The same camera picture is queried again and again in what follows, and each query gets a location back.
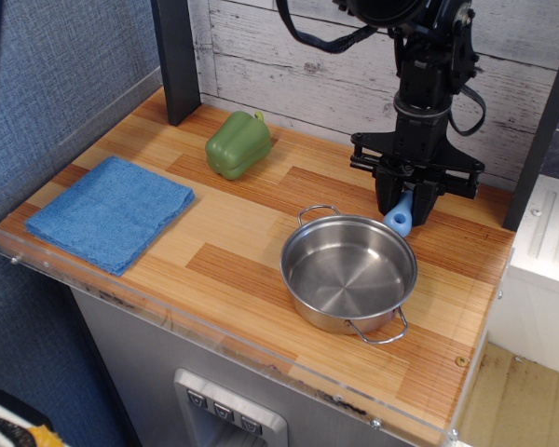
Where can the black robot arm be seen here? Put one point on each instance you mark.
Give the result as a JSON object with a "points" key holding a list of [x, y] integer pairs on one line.
{"points": [[434, 61]]}

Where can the clear acrylic table guard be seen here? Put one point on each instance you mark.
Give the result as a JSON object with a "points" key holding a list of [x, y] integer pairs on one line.
{"points": [[207, 296]]}

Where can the blue folded cloth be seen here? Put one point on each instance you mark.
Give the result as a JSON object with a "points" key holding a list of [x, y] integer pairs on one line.
{"points": [[111, 215]]}

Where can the green toy bell pepper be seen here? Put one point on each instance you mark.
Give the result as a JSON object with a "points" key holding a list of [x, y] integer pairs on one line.
{"points": [[239, 143]]}

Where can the silver toy fridge dispenser panel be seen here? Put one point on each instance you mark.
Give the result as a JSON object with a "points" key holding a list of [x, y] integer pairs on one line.
{"points": [[216, 416]]}

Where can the blue handled grey spoon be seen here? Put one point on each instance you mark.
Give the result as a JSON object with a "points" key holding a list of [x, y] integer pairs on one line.
{"points": [[400, 218]]}

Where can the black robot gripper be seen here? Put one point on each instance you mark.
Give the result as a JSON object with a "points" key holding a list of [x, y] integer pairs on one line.
{"points": [[417, 152]]}

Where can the yellow object at corner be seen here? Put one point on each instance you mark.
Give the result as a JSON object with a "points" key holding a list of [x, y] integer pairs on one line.
{"points": [[44, 437]]}

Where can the silver metal pot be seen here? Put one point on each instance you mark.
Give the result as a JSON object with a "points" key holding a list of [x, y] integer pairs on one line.
{"points": [[347, 274]]}

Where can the white toy sink unit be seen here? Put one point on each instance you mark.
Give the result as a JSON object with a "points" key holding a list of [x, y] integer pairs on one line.
{"points": [[524, 317]]}

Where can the dark right vertical post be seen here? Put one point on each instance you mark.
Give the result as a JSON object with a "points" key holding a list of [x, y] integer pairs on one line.
{"points": [[535, 159]]}

